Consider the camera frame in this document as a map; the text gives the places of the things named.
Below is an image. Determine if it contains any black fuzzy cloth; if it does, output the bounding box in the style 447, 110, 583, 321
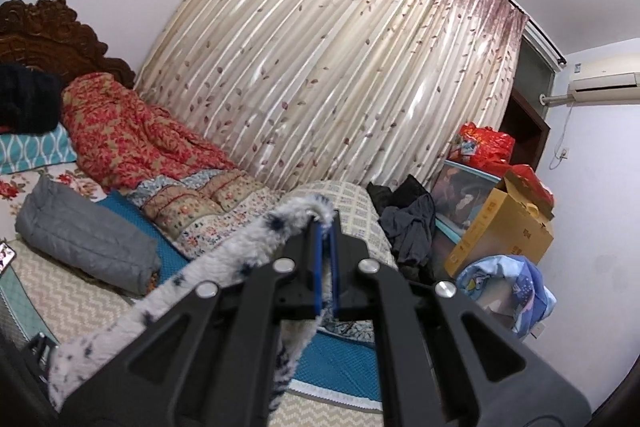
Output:
0, 63, 64, 134

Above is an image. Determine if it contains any clear plastic storage box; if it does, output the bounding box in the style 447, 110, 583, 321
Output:
429, 159, 502, 273

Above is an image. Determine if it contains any pile of dark clothes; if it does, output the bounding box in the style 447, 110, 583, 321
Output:
366, 174, 437, 284

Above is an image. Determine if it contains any patchwork floral quilt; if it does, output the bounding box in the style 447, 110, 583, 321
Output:
126, 169, 288, 260

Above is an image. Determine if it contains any beige leaf print curtain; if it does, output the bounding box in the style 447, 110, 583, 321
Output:
135, 0, 530, 194

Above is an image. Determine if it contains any blue white bundled cloth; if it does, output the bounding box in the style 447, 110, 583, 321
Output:
456, 254, 557, 340

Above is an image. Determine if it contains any light green quilted mat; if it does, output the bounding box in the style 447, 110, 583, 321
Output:
0, 274, 51, 350

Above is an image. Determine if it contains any carved wooden headboard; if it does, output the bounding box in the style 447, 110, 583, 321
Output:
0, 0, 137, 88

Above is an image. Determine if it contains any dark wooden cabinet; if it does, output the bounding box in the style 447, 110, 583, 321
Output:
498, 89, 551, 172

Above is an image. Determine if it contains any beige checked blanket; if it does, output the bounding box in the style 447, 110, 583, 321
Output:
287, 181, 398, 280

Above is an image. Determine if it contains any teal patterned pillow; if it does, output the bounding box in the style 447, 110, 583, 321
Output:
0, 123, 78, 175

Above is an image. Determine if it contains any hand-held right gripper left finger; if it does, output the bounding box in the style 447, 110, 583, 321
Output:
60, 211, 325, 427

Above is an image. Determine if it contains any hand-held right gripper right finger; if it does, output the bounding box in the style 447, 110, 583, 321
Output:
331, 209, 592, 427

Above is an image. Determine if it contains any yellow cardboard box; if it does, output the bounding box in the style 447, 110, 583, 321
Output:
444, 171, 555, 279

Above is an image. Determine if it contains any white power cable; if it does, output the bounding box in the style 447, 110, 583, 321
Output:
547, 102, 573, 170

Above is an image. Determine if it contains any smartphone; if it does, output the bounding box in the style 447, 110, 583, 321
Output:
0, 241, 15, 278

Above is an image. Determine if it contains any white fluffy spotted garment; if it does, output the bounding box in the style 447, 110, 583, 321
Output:
47, 192, 335, 427

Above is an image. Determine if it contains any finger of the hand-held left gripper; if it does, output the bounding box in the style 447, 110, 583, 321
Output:
22, 333, 60, 383

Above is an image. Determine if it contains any red floral quilt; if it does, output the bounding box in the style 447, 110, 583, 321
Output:
61, 72, 238, 192

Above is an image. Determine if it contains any red plastic bag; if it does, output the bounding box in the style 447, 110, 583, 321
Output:
448, 122, 516, 180
510, 164, 556, 220

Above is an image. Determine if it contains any white air conditioner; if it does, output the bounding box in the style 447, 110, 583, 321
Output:
566, 54, 640, 105

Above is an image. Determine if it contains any teal bed sheet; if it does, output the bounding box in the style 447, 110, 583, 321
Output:
97, 189, 383, 408

